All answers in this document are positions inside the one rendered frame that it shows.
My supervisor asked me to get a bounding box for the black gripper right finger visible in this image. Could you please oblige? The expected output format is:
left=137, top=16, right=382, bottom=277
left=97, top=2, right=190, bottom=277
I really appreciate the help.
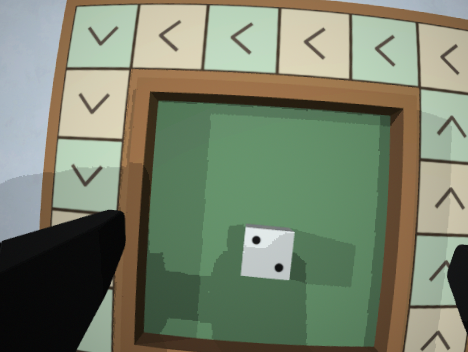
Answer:
left=447, top=245, right=468, bottom=333

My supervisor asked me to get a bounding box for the flat brown board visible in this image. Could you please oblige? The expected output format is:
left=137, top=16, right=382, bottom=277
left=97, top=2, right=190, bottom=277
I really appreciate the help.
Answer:
left=39, top=0, right=468, bottom=352

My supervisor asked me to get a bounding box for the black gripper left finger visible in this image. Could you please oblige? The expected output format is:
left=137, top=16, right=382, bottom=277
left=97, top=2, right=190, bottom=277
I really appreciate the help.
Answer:
left=0, top=209, right=126, bottom=352

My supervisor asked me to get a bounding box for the white die with black pips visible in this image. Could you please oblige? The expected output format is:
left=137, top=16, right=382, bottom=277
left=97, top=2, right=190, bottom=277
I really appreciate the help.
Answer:
left=241, top=223, right=294, bottom=281

